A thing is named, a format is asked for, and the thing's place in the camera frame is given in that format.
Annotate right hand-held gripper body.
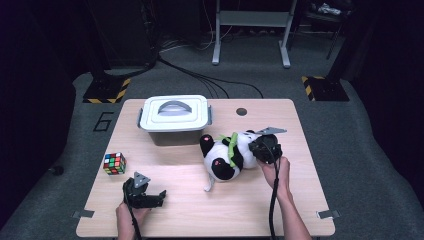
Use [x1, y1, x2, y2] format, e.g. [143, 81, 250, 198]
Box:
[247, 126, 288, 165]

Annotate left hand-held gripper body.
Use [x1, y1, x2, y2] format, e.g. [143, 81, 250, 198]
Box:
[122, 171, 157, 210]

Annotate colourful puzzle cube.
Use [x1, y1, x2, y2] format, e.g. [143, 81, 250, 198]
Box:
[102, 152, 128, 176]

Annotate panda plush toy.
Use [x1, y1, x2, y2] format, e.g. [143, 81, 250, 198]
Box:
[199, 129, 268, 193]

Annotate grey storage box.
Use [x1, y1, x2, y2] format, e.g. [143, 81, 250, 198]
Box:
[148, 128, 205, 147]

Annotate person's left hand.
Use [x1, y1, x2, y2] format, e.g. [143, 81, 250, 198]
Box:
[116, 202, 151, 235]

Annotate person's right hand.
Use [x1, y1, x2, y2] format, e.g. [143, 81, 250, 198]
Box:
[257, 156, 293, 201]

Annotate grey tape strip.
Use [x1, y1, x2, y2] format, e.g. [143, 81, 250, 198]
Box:
[316, 209, 341, 220]
[72, 209, 95, 219]

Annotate black striped stand base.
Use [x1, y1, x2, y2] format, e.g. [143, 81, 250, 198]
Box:
[82, 77, 132, 104]
[301, 75, 350, 102]

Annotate white metal stand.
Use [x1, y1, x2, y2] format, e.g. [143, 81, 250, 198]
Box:
[211, 0, 298, 69]

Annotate dark side table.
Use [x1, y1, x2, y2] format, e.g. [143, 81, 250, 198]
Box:
[301, 0, 354, 61]

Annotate left hand-held gripper black cable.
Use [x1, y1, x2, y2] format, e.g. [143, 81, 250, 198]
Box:
[123, 193, 143, 240]

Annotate hand-held gripper black cable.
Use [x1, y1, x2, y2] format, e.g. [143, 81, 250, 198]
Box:
[263, 141, 282, 240]
[123, 193, 143, 240]

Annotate right hand-held gripper black cable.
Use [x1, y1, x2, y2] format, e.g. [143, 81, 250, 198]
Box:
[263, 141, 282, 240]

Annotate black floor cables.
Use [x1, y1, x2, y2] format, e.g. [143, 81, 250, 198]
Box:
[156, 54, 264, 100]

